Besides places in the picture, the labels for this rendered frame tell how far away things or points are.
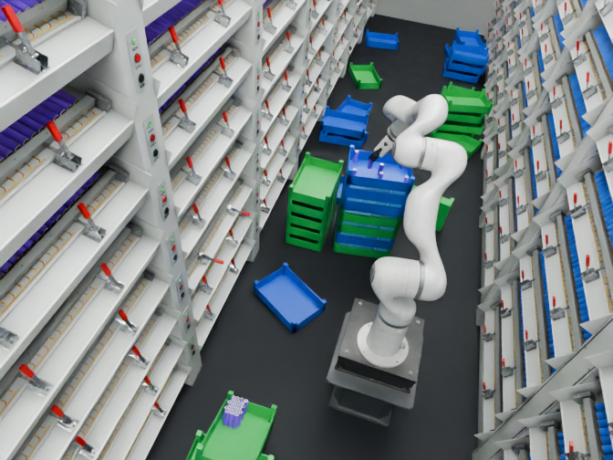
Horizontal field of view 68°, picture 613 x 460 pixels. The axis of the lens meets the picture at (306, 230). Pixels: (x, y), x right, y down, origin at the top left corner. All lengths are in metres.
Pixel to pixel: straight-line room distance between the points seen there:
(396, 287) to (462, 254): 1.29
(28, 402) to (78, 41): 0.70
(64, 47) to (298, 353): 1.57
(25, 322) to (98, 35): 0.53
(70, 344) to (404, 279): 0.89
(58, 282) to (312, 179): 1.59
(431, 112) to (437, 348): 1.17
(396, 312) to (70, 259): 0.95
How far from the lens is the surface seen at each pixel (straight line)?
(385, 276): 1.39
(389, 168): 2.26
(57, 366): 1.14
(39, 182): 0.92
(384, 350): 1.67
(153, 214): 1.23
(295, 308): 2.21
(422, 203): 1.41
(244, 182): 2.01
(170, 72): 1.21
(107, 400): 1.49
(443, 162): 1.44
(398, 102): 1.79
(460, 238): 2.75
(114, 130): 1.03
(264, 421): 1.95
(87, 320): 1.18
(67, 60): 0.88
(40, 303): 1.00
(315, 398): 2.01
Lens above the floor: 1.84
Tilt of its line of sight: 46 degrees down
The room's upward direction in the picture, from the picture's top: 7 degrees clockwise
